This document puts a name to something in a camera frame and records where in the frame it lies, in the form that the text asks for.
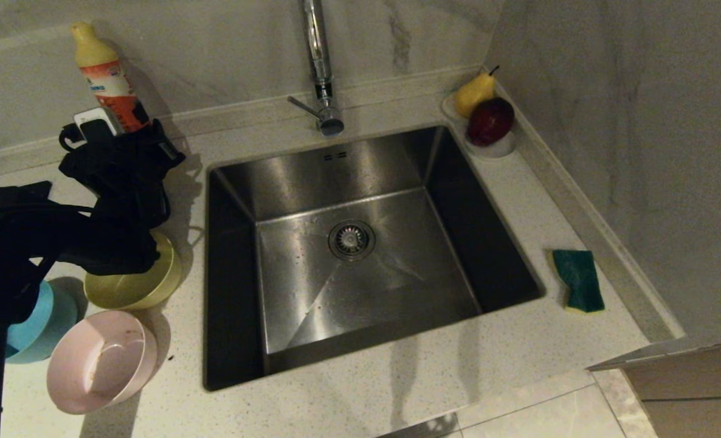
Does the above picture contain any orange dish soap bottle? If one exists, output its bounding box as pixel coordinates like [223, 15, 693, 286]
[71, 23, 152, 133]

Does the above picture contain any green and yellow sponge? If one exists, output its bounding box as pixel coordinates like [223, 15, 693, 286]
[551, 249, 605, 313]

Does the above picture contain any stainless steel sink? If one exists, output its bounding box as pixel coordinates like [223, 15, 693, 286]
[204, 125, 545, 391]

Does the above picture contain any metal sink drain strainer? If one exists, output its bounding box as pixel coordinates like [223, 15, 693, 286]
[328, 220, 377, 263]

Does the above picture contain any yellow plastic bowl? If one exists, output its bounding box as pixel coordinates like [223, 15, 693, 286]
[84, 231, 183, 311]

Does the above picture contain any blue plastic bowl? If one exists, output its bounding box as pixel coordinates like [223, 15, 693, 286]
[5, 280, 79, 364]

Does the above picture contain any chrome faucet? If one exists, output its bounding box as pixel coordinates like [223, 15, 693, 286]
[287, 0, 345, 136]

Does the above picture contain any pink plastic bowl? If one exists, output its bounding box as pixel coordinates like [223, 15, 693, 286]
[47, 310, 158, 415]

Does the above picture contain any yellow pear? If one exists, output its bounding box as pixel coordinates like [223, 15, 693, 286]
[454, 66, 500, 119]

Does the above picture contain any dark red apple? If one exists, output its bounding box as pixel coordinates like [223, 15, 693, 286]
[467, 97, 516, 148]

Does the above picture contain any small white dish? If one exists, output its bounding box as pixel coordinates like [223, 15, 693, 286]
[440, 93, 517, 159]

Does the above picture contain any beige wooden cabinet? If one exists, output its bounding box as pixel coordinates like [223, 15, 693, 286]
[585, 338, 721, 438]

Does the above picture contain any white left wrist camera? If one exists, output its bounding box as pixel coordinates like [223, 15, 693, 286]
[74, 108, 122, 144]

